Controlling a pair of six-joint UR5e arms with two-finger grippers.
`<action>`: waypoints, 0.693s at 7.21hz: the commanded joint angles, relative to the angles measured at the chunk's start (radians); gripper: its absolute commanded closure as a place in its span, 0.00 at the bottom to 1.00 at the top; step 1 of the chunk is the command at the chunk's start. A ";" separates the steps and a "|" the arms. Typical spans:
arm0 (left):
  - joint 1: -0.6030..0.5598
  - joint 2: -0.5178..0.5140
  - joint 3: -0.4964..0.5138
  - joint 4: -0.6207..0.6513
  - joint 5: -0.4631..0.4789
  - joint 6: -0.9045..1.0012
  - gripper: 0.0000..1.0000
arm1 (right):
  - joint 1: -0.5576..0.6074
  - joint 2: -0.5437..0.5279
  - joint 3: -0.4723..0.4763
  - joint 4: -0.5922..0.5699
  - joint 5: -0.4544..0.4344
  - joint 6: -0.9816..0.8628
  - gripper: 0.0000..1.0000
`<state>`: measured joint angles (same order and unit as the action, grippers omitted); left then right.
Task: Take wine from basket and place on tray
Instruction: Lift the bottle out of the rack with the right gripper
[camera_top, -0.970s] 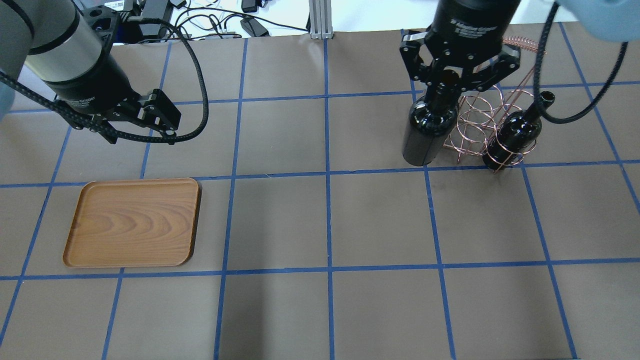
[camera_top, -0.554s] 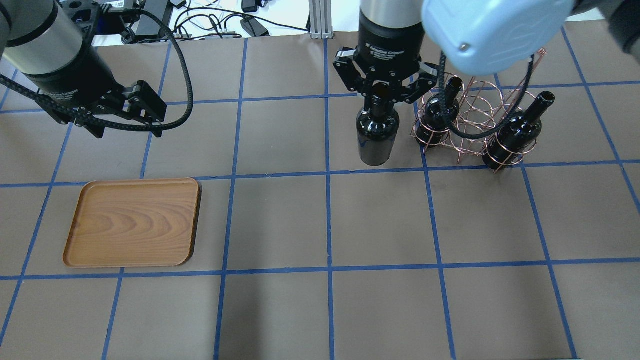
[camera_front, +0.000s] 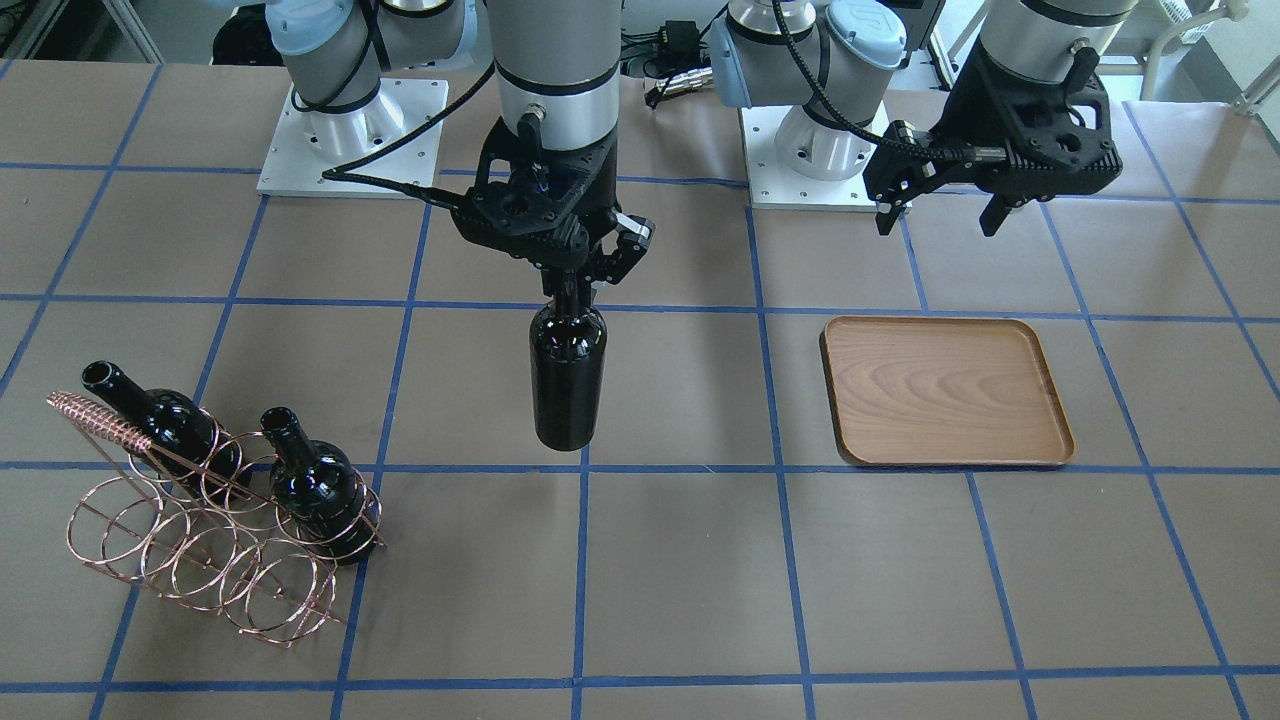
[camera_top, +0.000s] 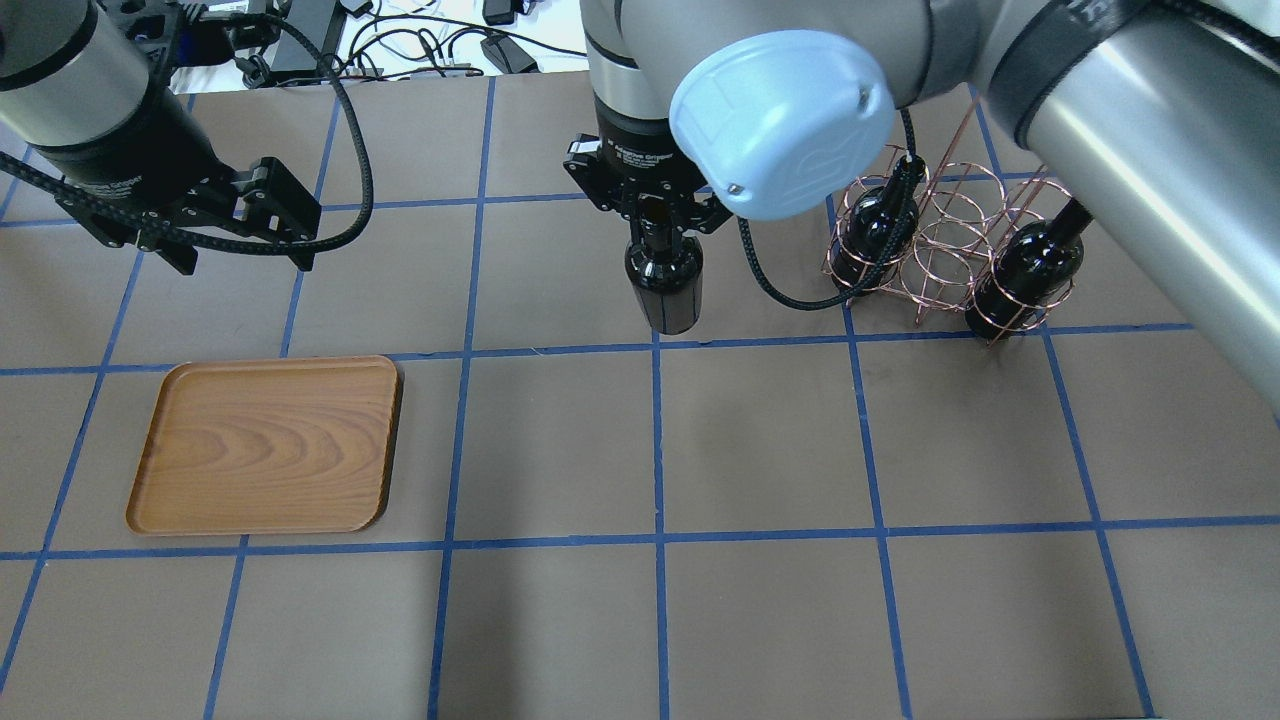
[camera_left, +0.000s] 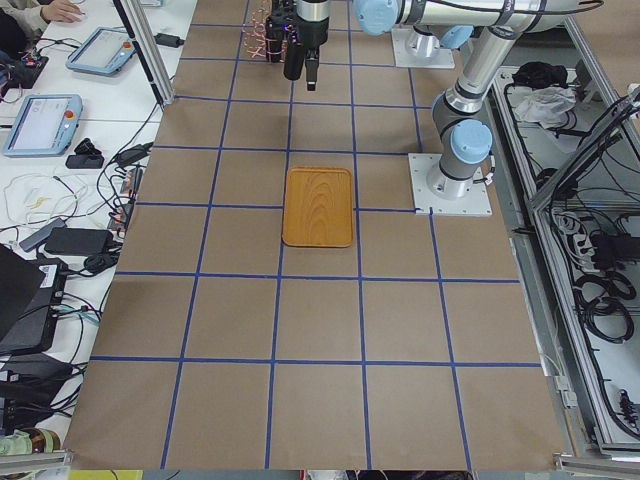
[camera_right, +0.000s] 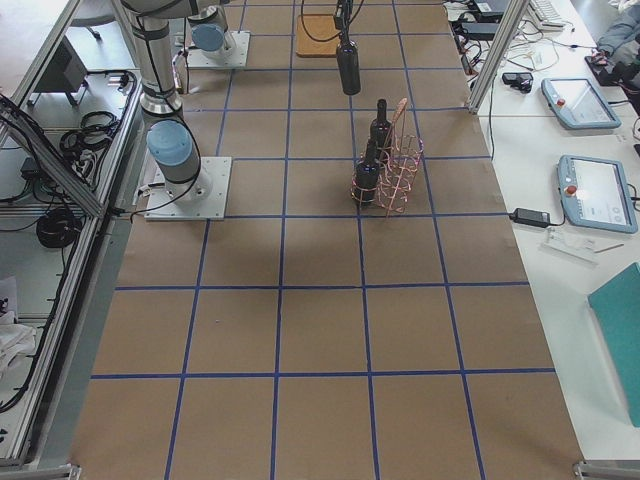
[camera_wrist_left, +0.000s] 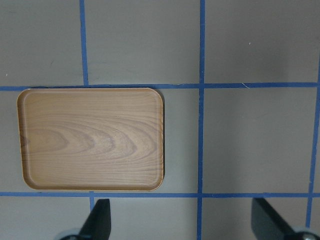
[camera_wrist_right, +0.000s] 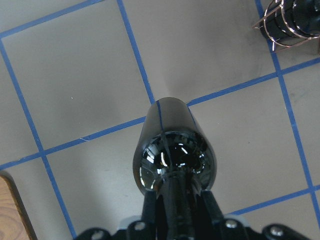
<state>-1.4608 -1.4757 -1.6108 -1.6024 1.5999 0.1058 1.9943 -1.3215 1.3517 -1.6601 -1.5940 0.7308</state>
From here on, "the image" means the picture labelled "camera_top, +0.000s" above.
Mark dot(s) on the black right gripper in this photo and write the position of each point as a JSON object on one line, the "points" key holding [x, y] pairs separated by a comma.
{"points": [[632, 152]]}

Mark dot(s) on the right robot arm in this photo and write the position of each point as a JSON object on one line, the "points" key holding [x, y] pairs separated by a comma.
{"points": [[1160, 116]]}

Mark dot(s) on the copper wire wine basket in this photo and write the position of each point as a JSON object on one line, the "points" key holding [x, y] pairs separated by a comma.
{"points": [[967, 214]]}

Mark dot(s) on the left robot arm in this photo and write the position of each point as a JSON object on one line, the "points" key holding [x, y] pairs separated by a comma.
{"points": [[85, 98]]}

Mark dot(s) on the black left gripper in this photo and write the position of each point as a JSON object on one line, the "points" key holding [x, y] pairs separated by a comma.
{"points": [[135, 140]]}

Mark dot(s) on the wooden tray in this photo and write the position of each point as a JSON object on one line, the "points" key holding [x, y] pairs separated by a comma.
{"points": [[298, 445]]}

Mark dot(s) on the dark wine bottle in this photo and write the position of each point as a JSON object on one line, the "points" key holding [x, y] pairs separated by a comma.
{"points": [[664, 266], [877, 229], [1040, 259]]}

